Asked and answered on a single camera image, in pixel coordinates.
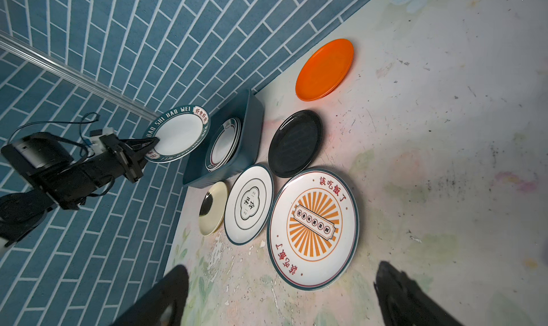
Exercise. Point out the cream plate black patch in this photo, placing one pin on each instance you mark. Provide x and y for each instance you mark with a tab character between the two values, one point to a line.
212	209

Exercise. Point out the white plate cloud emblem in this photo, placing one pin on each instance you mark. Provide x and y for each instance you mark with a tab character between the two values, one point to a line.
248	205

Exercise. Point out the teal plastic bin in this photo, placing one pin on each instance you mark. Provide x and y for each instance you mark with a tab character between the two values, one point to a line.
250	111

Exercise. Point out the white plate orange sunburst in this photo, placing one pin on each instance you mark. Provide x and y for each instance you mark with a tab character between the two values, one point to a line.
313	229

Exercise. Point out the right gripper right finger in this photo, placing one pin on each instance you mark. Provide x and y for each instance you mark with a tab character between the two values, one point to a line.
402	301

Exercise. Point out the orange small plate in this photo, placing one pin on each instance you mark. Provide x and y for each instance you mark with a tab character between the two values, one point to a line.
325	70

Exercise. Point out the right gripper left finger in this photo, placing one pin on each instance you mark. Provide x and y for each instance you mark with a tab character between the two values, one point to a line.
164	304

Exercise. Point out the green rim plate white lettering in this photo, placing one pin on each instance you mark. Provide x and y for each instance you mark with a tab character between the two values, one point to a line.
180	130

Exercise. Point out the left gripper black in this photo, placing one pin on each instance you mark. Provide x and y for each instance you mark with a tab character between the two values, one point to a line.
61	173

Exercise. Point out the black small plate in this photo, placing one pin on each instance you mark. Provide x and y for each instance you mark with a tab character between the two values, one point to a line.
296	143

